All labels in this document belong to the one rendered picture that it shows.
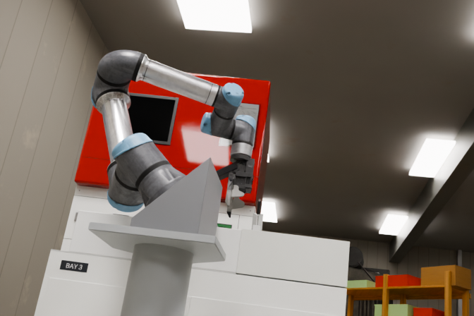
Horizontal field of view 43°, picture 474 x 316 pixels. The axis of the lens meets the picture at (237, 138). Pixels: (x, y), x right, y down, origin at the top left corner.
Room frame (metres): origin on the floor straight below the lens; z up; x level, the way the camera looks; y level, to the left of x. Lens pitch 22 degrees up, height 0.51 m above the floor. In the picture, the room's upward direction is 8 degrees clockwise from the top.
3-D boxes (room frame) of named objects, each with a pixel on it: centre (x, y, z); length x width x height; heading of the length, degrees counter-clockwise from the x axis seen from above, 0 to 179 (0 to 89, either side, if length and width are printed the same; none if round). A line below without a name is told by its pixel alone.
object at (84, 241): (1.98, 0.21, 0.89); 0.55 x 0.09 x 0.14; 84
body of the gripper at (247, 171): (1.96, -0.03, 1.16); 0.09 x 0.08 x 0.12; 86
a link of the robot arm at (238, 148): (1.97, -0.02, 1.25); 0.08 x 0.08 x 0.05
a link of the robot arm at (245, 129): (1.96, -0.02, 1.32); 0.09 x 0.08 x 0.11; 105
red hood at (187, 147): (2.89, 0.25, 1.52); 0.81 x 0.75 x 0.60; 84
